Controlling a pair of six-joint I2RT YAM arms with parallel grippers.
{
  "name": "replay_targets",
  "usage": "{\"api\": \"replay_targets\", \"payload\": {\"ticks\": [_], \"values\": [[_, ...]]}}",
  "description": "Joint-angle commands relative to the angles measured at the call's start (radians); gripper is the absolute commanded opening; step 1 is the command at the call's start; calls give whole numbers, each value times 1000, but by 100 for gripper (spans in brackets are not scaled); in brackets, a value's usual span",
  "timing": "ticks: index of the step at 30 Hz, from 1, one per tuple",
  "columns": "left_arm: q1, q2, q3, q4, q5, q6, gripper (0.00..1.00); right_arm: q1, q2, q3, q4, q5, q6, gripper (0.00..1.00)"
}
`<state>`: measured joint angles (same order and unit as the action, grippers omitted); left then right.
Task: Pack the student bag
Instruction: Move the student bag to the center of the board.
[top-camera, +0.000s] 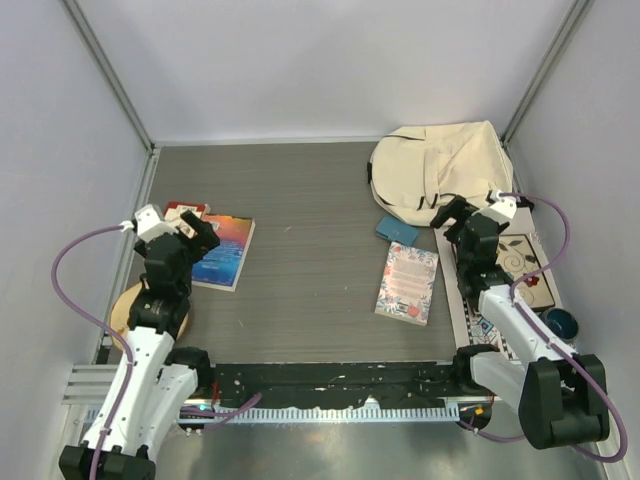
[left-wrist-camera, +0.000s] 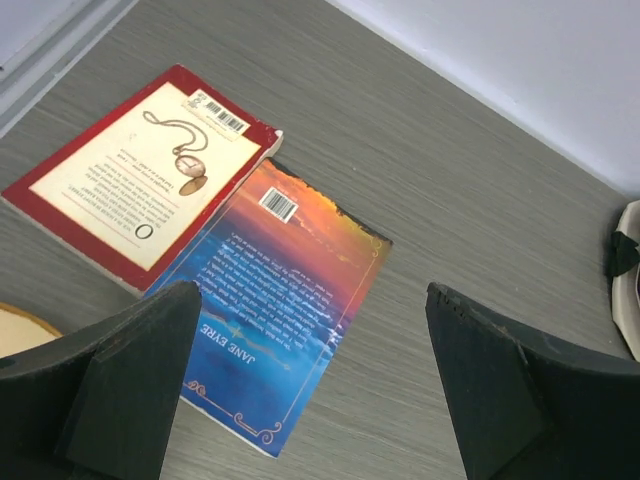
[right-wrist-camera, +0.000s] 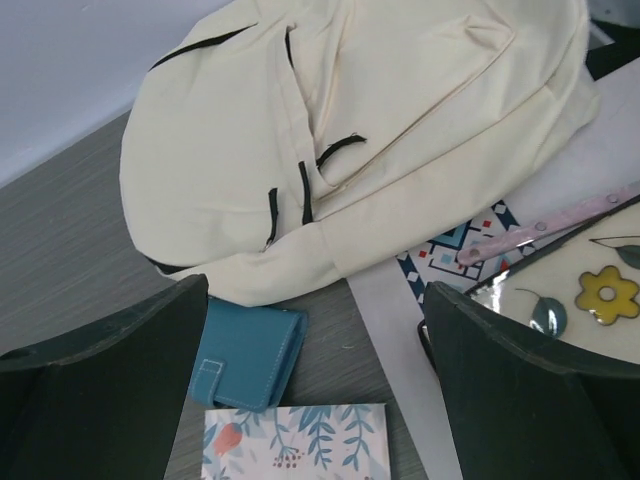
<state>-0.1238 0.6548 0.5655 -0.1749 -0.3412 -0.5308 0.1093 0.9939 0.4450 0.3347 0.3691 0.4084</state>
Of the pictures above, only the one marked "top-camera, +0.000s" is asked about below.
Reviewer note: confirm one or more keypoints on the blue ceramic mug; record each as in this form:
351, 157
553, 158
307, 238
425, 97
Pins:
562, 323

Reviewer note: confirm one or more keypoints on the round wooden painted plate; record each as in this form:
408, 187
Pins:
119, 315

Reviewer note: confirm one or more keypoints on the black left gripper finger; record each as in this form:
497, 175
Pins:
205, 238
176, 222

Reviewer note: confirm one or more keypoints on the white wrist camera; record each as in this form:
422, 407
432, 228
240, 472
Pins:
501, 208
149, 223

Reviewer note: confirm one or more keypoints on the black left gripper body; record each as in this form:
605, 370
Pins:
187, 273

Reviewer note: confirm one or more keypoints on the floral pink paperback book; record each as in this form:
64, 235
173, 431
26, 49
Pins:
407, 285

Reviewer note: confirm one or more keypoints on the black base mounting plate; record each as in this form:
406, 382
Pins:
341, 385

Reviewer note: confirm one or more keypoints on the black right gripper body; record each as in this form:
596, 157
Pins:
461, 263

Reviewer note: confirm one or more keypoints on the white slotted cable duct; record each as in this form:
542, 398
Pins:
369, 412

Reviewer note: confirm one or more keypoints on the patterned white placemat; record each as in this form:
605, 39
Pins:
469, 327

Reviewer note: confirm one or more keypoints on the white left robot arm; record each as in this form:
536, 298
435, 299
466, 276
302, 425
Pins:
154, 377

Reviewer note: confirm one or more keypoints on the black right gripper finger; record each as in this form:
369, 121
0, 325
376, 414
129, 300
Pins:
454, 232
458, 209

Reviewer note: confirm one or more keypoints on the square floral ceramic plate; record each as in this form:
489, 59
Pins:
517, 257

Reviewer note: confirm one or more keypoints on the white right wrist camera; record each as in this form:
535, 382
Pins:
501, 208

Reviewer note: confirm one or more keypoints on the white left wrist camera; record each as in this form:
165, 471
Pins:
149, 223

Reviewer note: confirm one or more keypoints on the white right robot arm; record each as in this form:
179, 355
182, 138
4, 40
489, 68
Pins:
559, 395

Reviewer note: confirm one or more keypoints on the small blue notebook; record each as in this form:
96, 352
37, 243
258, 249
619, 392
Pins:
394, 230

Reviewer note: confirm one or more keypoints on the red white paperback book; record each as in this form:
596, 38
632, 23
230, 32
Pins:
174, 209

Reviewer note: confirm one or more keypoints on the aluminium frame rail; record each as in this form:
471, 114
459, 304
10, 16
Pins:
89, 384

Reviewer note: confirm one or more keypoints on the blue orange paperback book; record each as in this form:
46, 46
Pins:
221, 267

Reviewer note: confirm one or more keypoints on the cream canvas backpack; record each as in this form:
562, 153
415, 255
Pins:
416, 169

